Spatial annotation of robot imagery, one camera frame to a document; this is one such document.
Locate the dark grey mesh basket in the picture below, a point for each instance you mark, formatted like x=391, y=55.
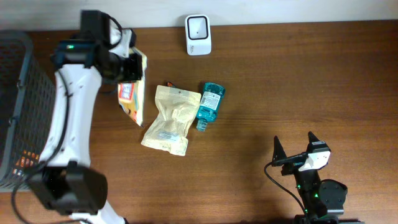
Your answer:
x=27, y=100

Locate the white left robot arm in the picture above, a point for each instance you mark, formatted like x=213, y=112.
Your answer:
x=100, y=52

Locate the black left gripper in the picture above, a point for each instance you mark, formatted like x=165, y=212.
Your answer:
x=135, y=73

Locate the yellow wet wipes pack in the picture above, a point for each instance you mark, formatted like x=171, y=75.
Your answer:
x=135, y=99

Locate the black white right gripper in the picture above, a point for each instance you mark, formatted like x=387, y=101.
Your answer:
x=278, y=151

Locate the white barcode scanner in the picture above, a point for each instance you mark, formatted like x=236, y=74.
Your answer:
x=198, y=35

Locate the beige kraft paper pouch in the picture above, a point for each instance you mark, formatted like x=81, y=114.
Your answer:
x=177, y=111

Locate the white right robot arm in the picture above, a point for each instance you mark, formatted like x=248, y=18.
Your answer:
x=320, y=200

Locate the teal mouthwash bottle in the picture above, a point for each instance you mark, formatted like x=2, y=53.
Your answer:
x=209, y=105

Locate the black packet with red item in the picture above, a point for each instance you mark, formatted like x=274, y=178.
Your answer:
x=170, y=84

